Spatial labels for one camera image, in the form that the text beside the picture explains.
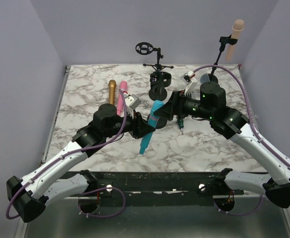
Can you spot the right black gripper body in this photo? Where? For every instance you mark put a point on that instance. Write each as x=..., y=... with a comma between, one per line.
x=187, y=105

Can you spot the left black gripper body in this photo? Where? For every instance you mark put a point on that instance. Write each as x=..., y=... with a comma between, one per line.
x=129, y=123

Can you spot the teal microphone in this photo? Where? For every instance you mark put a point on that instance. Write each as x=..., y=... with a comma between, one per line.
x=145, y=140

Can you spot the black round-base shock mount stand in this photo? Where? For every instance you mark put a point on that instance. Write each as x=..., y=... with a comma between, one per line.
x=159, y=80

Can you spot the pink microphone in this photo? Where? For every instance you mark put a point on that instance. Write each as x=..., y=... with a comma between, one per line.
x=123, y=87

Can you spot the gold microphone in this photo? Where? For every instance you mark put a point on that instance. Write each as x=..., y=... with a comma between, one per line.
x=112, y=88

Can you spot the black stand holding beige microphone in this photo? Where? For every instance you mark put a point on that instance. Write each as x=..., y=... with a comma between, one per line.
x=210, y=77

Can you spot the beige microphone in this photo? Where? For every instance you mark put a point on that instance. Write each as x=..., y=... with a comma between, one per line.
x=237, y=28

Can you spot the black stand holding teal microphone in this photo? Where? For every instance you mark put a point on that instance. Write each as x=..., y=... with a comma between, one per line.
x=161, y=121

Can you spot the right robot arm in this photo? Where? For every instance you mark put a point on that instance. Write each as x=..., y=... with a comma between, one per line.
x=235, y=126

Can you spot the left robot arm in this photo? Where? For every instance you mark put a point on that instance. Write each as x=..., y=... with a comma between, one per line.
x=30, y=195

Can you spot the green handled screwdriver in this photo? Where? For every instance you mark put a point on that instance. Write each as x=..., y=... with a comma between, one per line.
x=180, y=122

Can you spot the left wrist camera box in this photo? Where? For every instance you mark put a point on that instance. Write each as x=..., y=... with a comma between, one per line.
x=132, y=102

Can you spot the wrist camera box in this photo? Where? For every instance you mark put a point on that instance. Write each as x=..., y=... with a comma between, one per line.
x=190, y=81
x=132, y=102

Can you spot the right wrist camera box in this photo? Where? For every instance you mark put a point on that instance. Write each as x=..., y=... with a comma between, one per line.
x=190, y=81

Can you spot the black front mounting rail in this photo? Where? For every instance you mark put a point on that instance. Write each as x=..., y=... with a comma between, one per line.
x=148, y=189

